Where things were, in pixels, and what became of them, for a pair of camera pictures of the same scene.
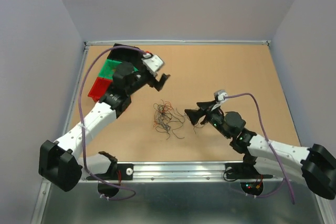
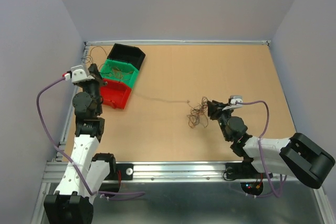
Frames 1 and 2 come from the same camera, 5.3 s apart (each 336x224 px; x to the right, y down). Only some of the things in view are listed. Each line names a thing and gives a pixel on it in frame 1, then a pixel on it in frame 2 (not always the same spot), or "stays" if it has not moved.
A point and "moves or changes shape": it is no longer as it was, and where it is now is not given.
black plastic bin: x=134 y=56 stays
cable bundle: x=164 y=114 moves or changes shape
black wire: x=193 y=127 -> x=88 y=59
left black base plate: x=126 y=172 stays
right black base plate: x=243 y=171 stays
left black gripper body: x=143 y=77 -> x=93 y=88
